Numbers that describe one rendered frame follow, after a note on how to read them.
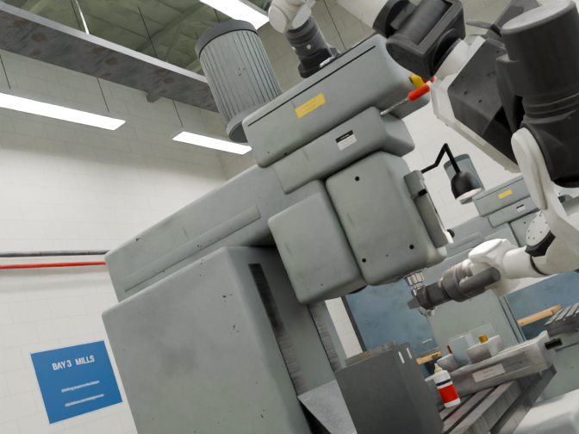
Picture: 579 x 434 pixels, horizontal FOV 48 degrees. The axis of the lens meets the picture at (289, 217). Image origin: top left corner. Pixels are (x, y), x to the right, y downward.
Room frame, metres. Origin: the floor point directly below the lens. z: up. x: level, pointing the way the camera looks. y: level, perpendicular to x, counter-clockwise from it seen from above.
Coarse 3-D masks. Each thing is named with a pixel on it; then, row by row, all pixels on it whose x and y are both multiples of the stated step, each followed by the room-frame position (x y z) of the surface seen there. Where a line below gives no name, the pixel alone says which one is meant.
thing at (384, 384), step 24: (360, 360) 1.27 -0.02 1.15; (384, 360) 1.24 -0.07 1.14; (408, 360) 1.36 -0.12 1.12; (360, 384) 1.25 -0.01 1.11; (384, 384) 1.24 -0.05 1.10; (408, 384) 1.26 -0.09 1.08; (360, 408) 1.26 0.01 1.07; (384, 408) 1.25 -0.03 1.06; (408, 408) 1.24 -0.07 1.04; (432, 408) 1.39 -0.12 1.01; (360, 432) 1.26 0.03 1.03; (384, 432) 1.25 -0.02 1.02; (408, 432) 1.24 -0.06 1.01; (432, 432) 1.29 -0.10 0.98
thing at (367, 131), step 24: (360, 120) 1.59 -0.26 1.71; (384, 120) 1.60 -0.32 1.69; (312, 144) 1.66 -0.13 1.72; (336, 144) 1.63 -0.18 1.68; (360, 144) 1.60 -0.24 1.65; (384, 144) 1.61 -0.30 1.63; (408, 144) 1.73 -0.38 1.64; (288, 168) 1.70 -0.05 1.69; (312, 168) 1.67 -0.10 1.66; (336, 168) 1.66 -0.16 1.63; (288, 192) 1.71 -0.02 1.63
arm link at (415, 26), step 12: (396, 0) 1.24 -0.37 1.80; (408, 0) 1.26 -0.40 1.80; (432, 0) 1.25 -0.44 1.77; (384, 12) 1.24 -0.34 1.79; (396, 12) 1.26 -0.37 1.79; (408, 12) 1.27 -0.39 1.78; (420, 12) 1.25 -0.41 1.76; (432, 12) 1.24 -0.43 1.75; (444, 12) 1.25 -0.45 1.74; (384, 24) 1.26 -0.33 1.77; (396, 24) 1.27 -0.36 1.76; (408, 24) 1.25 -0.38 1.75; (420, 24) 1.24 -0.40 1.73; (432, 24) 1.25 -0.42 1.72; (384, 36) 1.29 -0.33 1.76; (408, 36) 1.25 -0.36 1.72; (420, 36) 1.25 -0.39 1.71
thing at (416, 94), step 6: (426, 84) 1.53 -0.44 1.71; (414, 90) 1.54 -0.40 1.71; (420, 90) 1.53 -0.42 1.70; (426, 90) 1.53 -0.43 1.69; (408, 96) 1.54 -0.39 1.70; (414, 96) 1.54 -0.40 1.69; (396, 102) 1.56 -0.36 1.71; (402, 102) 1.56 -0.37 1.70; (390, 108) 1.57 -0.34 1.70; (384, 114) 1.58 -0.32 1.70
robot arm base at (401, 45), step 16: (448, 0) 1.23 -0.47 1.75; (448, 16) 1.23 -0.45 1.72; (432, 32) 1.23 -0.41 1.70; (448, 32) 1.23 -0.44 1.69; (464, 32) 1.30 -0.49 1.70; (400, 48) 1.26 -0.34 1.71; (416, 48) 1.23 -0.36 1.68; (432, 48) 1.23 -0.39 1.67; (448, 48) 1.27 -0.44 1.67; (400, 64) 1.33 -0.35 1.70; (416, 64) 1.28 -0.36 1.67; (432, 64) 1.27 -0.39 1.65
